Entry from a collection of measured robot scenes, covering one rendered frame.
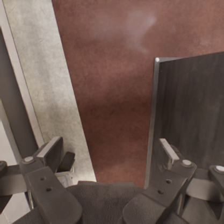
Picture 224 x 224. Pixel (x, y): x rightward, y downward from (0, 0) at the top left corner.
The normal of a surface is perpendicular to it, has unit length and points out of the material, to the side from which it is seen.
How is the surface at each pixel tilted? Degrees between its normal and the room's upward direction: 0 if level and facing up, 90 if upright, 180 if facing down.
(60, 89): 0
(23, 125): 0
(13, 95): 0
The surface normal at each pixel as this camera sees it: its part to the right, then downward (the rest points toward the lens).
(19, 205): 0.98, -0.17
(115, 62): -0.01, 0.25
